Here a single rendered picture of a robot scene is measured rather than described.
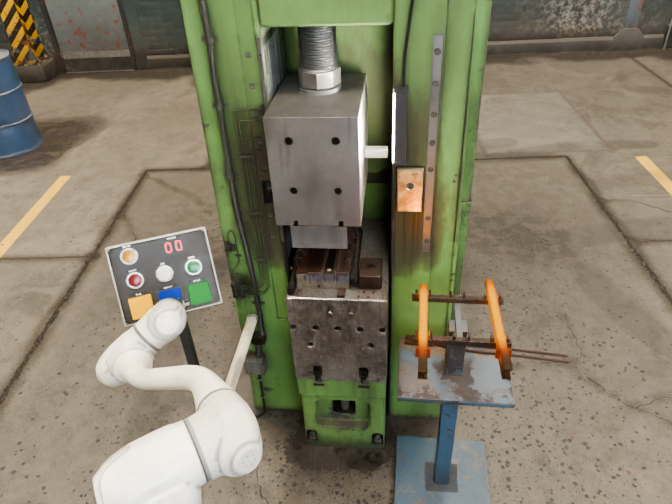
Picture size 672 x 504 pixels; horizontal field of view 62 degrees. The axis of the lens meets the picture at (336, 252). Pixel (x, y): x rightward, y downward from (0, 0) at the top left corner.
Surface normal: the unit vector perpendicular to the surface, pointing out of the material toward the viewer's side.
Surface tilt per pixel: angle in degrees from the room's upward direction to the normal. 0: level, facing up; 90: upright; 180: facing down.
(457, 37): 90
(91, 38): 90
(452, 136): 90
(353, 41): 90
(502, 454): 0
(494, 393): 0
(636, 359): 0
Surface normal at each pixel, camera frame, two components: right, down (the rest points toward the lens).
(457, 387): -0.04, -0.81
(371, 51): -0.11, 0.58
